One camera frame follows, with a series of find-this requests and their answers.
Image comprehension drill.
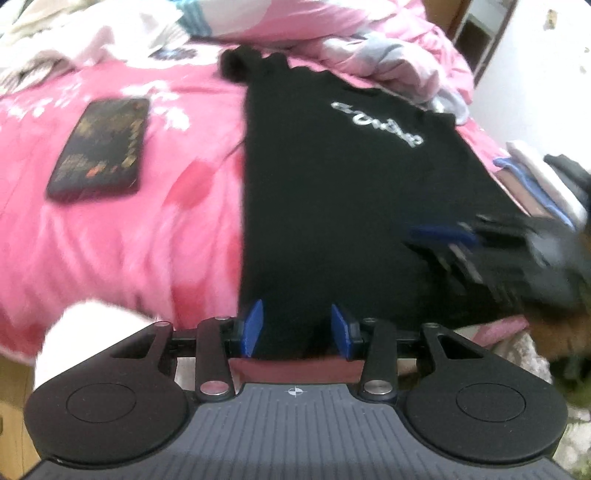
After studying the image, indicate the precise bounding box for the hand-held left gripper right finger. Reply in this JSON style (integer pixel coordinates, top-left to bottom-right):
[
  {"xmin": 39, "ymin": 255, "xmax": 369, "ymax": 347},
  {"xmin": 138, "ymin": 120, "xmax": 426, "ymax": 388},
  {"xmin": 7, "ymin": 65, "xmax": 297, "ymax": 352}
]
[{"xmin": 330, "ymin": 302, "xmax": 483, "ymax": 403}]

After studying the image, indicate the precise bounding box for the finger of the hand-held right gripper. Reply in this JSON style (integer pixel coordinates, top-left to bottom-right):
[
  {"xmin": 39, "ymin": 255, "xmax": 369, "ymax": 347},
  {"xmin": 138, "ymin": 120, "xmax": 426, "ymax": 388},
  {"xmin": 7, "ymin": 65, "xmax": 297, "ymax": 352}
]
[
  {"xmin": 413, "ymin": 244, "xmax": 490, "ymax": 289},
  {"xmin": 405, "ymin": 223, "xmax": 485, "ymax": 247}
]

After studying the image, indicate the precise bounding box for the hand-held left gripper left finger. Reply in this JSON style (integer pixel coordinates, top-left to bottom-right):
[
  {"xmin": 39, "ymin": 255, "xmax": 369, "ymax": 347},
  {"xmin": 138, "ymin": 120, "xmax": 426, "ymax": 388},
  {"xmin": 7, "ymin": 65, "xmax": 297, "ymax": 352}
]
[{"xmin": 110, "ymin": 299, "xmax": 265, "ymax": 402}]

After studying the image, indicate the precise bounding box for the black t-shirt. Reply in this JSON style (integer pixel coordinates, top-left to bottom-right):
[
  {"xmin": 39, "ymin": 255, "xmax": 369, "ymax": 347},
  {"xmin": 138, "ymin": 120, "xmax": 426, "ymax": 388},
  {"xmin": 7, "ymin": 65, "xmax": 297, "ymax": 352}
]
[{"xmin": 219, "ymin": 46, "xmax": 532, "ymax": 361}]

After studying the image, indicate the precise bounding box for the stack of folded clothes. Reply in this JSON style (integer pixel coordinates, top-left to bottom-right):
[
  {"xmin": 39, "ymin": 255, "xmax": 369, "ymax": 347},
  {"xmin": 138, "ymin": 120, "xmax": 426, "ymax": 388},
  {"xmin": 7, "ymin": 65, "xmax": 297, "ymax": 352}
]
[{"xmin": 505, "ymin": 140, "xmax": 587, "ymax": 222}]

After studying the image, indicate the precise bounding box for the folded blue cloth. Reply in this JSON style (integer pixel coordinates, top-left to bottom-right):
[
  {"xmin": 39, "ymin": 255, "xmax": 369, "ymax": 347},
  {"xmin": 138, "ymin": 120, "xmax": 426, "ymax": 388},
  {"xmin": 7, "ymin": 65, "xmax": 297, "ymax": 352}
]
[{"xmin": 493, "ymin": 157, "xmax": 575, "ymax": 232}]

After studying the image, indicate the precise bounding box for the dark grey cloth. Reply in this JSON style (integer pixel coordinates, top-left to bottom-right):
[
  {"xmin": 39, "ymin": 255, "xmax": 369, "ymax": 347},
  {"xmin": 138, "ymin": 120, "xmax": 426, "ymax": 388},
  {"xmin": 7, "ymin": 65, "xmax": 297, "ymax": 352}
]
[{"xmin": 544, "ymin": 154, "xmax": 591, "ymax": 208}]

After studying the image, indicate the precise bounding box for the pink floral blanket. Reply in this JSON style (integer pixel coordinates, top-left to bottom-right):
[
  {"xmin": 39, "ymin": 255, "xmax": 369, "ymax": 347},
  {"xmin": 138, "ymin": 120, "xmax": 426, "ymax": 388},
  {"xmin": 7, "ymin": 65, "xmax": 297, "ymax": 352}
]
[{"xmin": 0, "ymin": 44, "xmax": 532, "ymax": 365}]

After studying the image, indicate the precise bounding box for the white bed sheet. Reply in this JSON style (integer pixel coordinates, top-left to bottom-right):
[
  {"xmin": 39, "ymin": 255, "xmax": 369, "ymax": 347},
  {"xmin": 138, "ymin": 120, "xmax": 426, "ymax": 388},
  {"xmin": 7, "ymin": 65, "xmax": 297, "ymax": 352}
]
[{"xmin": 34, "ymin": 300, "xmax": 158, "ymax": 393}]

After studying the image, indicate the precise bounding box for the pink patterned quilt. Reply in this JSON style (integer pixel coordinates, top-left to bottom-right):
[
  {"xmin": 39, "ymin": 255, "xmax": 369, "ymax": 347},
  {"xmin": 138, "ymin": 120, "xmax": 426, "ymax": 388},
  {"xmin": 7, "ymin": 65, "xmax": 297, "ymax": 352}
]
[{"xmin": 175, "ymin": 0, "xmax": 476, "ymax": 125}]

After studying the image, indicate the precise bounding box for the wooden door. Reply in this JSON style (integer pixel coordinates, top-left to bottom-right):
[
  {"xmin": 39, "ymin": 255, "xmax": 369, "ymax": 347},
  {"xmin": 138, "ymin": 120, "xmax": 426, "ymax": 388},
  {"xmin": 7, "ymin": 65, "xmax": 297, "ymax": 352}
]
[{"xmin": 424, "ymin": 0, "xmax": 472, "ymax": 44}]

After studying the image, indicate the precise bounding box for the black smartphone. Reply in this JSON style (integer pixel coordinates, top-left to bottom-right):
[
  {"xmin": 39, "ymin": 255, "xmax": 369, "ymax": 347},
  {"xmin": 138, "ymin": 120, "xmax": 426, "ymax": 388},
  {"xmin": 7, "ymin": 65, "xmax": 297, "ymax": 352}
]
[{"xmin": 46, "ymin": 97, "xmax": 152, "ymax": 204}]

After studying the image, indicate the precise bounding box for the white knit garment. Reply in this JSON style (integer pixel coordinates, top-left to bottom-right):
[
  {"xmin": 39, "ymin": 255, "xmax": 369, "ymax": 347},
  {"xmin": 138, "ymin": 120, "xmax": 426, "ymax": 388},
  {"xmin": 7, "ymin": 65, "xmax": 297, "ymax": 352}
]
[{"xmin": 0, "ymin": 14, "xmax": 185, "ymax": 93}]

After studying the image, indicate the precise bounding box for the cream fluffy cloth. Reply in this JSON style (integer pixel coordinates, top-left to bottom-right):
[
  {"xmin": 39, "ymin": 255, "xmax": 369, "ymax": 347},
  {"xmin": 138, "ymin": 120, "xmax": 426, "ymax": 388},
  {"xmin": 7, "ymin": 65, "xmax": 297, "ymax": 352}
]
[{"xmin": 9, "ymin": 0, "xmax": 183, "ymax": 38}]

